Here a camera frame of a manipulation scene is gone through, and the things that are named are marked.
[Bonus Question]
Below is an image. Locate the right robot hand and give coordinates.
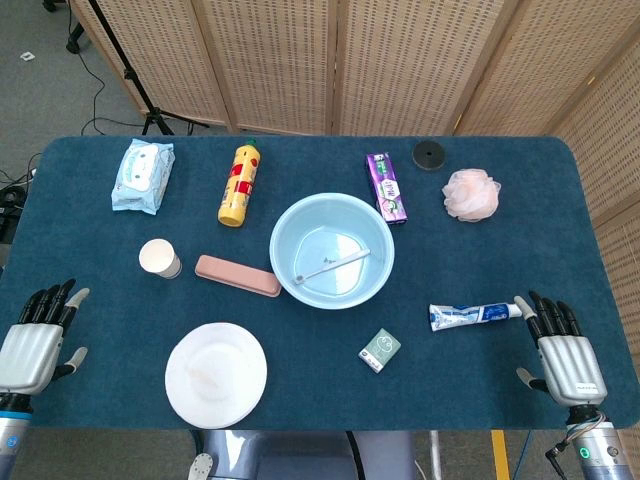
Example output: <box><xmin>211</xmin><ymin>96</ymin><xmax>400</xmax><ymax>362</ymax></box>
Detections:
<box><xmin>513</xmin><ymin>290</ymin><xmax>609</xmax><ymax>407</ymax></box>

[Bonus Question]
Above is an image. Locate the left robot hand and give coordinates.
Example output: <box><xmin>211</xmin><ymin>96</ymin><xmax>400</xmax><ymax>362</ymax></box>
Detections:
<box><xmin>0</xmin><ymin>278</ymin><xmax>91</xmax><ymax>396</ymax></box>

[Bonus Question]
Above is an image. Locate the blue white toothpaste tube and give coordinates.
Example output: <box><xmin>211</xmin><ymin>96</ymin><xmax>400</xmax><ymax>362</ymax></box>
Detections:
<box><xmin>428</xmin><ymin>301</ymin><xmax>524</xmax><ymax>333</ymax></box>

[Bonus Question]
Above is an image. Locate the white paper cup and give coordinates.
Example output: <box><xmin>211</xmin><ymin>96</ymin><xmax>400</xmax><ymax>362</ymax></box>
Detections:
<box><xmin>138</xmin><ymin>238</ymin><xmax>183</xmax><ymax>280</ymax></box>

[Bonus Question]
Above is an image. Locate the green tissue pack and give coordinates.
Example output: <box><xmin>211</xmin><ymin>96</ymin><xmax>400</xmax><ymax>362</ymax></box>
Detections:
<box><xmin>357</xmin><ymin>327</ymin><xmax>403</xmax><ymax>374</ymax></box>

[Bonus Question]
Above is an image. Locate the purple toothpaste box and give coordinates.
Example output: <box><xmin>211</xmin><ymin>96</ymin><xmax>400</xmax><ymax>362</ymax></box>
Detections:
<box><xmin>365</xmin><ymin>152</ymin><xmax>409</xmax><ymax>226</ymax></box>

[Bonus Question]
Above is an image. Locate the light blue plastic basin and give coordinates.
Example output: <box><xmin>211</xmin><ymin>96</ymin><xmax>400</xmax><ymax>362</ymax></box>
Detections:
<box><xmin>269</xmin><ymin>193</ymin><xmax>396</xmax><ymax>311</ymax></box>

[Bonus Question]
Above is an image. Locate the black floor device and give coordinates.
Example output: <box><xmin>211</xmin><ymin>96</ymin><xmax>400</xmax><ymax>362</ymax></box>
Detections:
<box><xmin>0</xmin><ymin>184</ymin><xmax>26</xmax><ymax>244</ymax></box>

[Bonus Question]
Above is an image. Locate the white table leg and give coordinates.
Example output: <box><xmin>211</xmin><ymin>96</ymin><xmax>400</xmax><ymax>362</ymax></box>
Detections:
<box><xmin>428</xmin><ymin>430</ymin><xmax>445</xmax><ymax>480</ymax></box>

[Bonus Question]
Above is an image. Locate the white paper plate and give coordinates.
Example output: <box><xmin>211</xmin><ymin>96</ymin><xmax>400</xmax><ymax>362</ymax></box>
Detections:
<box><xmin>164</xmin><ymin>321</ymin><xmax>269</xmax><ymax>430</ymax></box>

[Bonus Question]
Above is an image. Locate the pink mesh bath pouf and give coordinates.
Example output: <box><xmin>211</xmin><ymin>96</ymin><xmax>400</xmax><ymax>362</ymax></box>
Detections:
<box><xmin>441</xmin><ymin>168</ymin><xmax>503</xmax><ymax>223</ymax></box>

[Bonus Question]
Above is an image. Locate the light blue wet wipes pack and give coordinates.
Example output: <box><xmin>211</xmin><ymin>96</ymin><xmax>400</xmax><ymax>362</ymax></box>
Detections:
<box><xmin>110</xmin><ymin>138</ymin><xmax>177</xmax><ymax>217</ymax></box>

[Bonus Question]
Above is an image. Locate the pink toothbrush case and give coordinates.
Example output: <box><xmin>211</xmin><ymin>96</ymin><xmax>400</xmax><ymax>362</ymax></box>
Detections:
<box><xmin>194</xmin><ymin>254</ymin><xmax>283</xmax><ymax>299</ymax></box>

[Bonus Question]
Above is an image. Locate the dark blue table mat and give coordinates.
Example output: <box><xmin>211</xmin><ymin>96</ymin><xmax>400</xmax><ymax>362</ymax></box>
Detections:
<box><xmin>0</xmin><ymin>134</ymin><xmax>640</xmax><ymax>431</ymax></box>

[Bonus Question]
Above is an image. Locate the black round disc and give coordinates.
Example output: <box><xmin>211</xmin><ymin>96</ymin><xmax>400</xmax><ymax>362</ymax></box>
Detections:
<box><xmin>411</xmin><ymin>140</ymin><xmax>447</xmax><ymax>173</ymax></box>

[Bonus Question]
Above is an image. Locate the white toothbrush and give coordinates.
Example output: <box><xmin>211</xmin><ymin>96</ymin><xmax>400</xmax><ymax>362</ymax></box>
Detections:
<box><xmin>293</xmin><ymin>248</ymin><xmax>372</xmax><ymax>287</ymax></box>

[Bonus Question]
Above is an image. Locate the yellow bottle with red label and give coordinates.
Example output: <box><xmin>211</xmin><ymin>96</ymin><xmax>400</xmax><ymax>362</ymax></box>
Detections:
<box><xmin>217</xmin><ymin>138</ymin><xmax>264</xmax><ymax>229</ymax></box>

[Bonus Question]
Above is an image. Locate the grey-blue robot torso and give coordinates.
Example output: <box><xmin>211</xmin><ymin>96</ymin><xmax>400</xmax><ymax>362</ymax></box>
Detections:
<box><xmin>187</xmin><ymin>429</ymin><xmax>419</xmax><ymax>480</ymax></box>

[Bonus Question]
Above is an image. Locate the black tripod stand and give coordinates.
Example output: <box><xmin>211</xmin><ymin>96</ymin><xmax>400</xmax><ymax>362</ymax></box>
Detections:
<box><xmin>87</xmin><ymin>0</ymin><xmax>211</xmax><ymax>137</ymax></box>

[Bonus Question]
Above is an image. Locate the black stand foot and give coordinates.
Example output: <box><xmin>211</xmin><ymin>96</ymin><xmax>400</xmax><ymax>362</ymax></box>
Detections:
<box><xmin>66</xmin><ymin>22</ymin><xmax>92</xmax><ymax>55</ymax></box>

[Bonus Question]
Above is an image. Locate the woven wooden folding screen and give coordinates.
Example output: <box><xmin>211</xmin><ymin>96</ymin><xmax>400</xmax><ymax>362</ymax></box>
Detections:
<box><xmin>69</xmin><ymin>0</ymin><xmax>640</xmax><ymax>451</ymax></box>

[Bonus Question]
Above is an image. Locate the black floor cable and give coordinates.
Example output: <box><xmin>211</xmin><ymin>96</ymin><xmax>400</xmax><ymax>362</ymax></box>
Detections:
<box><xmin>77</xmin><ymin>49</ymin><xmax>151</xmax><ymax>136</ymax></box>

